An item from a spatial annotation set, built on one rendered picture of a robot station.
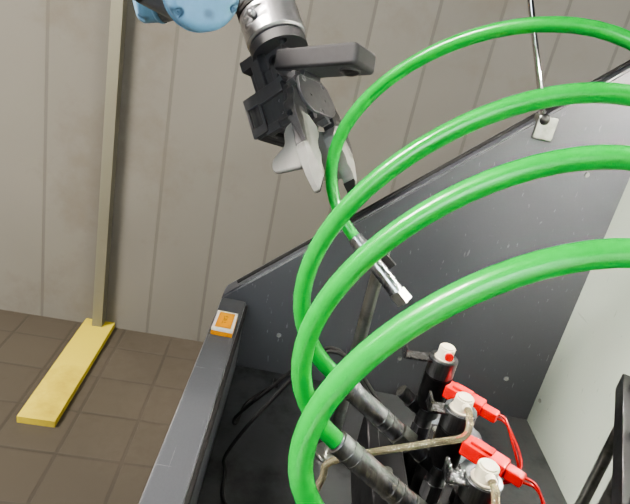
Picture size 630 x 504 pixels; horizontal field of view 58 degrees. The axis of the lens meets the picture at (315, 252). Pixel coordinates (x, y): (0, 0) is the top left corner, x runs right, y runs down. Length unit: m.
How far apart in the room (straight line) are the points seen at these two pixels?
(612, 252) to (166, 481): 0.45
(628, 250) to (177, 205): 2.09
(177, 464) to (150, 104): 1.75
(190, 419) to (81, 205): 1.81
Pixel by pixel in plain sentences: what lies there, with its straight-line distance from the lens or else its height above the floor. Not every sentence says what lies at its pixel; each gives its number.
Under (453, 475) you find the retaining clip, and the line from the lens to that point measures 0.45.
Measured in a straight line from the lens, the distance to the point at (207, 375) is 0.73.
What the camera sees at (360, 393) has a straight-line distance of 0.49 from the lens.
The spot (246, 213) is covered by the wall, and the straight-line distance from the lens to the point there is 2.26.
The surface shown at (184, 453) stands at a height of 0.95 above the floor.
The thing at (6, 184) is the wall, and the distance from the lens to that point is 2.49.
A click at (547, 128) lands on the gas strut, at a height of 1.30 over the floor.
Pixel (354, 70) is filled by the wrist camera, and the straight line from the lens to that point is 0.66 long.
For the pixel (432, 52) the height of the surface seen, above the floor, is 1.37.
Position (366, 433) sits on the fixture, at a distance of 0.65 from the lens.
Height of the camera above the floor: 1.38
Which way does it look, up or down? 22 degrees down
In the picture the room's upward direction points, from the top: 12 degrees clockwise
